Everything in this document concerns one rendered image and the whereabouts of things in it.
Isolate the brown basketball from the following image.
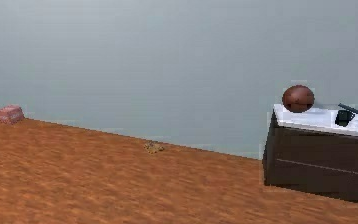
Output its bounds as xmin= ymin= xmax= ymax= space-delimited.
xmin=281 ymin=84 xmax=316 ymax=114

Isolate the black slanted bar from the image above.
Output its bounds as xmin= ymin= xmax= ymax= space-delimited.
xmin=337 ymin=102 xmax=358 ymax=121

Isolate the small tan lump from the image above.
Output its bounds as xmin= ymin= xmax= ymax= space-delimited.
xmin=143 ymin=141 xmax=166 ymax=155

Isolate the pink box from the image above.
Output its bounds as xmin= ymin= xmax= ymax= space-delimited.
xmin=0 ymin=104 xmax=26 ymax=126

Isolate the dark brown white-topped dresser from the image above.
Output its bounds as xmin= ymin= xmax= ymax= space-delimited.
xmin=262 ymin=103 xmax=358 ymax=206

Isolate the black mug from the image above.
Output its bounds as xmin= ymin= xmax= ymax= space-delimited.
xmin=334 ymin=109 xmax=355 ymax=128

